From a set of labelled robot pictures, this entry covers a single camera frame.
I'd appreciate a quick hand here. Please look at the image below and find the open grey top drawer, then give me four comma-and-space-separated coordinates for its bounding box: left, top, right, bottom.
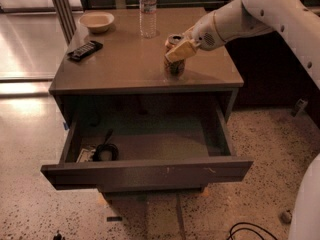
41, 94, 253, 194

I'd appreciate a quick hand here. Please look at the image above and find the black remote control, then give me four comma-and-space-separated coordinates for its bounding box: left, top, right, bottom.
68, 40, 103, 62

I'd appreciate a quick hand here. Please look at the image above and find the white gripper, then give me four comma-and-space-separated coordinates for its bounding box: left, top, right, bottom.
165, 12, 225, 63

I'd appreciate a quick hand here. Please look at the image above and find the orange soda can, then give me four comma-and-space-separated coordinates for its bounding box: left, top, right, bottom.
164, 34, 185, 78

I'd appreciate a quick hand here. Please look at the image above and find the blue tape piece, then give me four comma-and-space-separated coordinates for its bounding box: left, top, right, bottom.
63, 122, 69, 130

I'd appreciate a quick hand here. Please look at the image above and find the white paper card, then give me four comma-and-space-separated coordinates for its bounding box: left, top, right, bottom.
77, 148, 96, 163

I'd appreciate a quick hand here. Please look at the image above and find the grey cabinet with counter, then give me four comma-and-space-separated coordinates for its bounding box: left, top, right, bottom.
50, 8, 243, 208

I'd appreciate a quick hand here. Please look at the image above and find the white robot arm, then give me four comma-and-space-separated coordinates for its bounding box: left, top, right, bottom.
166, 0, 320, 240

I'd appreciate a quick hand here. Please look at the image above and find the coiled black cable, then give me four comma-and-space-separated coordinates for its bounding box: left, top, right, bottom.
92, 128, 120, 162

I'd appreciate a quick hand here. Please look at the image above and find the clear plastic water bottle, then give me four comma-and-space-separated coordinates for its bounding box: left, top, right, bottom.
139, 0, 157, 38

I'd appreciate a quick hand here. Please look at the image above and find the white power strip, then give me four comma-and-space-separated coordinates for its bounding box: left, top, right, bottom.
280, 210, 292, 224

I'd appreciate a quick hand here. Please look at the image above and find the beige bowl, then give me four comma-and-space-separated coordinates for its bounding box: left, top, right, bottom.
79, 11, 114, 34

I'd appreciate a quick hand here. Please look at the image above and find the black floor cable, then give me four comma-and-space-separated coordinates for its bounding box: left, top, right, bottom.
226, 221, 279, 240

